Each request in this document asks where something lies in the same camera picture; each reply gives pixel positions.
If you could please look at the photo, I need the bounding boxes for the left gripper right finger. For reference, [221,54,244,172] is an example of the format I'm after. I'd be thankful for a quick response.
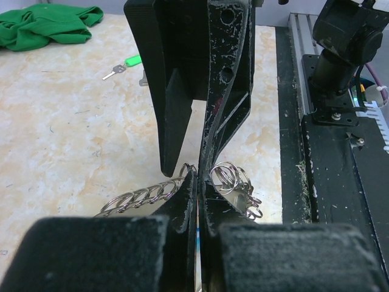
[198,179,257,291]

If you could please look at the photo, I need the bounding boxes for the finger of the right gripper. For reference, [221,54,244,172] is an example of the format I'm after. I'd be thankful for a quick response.
[123,1,209,177]
[198,1,255,181]

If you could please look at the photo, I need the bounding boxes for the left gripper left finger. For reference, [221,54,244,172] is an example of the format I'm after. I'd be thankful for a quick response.
[154,170,198,291]

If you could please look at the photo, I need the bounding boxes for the large keyring with blue handle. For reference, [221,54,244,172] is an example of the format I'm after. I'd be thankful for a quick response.
[97,162,263,221]

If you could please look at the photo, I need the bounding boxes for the green tagged key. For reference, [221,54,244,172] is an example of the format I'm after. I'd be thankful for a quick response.
[102,55,142,80]

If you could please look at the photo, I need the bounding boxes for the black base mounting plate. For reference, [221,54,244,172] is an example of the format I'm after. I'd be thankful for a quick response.
[275,27,388,269]

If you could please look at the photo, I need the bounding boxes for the green crumpled cloth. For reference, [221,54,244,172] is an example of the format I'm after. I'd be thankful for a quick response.
[1,4,104,52]

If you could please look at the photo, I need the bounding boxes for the aluminium frame rail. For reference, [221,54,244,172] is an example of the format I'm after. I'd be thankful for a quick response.
[288,13,322,117]

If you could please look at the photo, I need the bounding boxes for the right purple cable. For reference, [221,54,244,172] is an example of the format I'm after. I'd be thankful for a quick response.
[364,62,389,107]

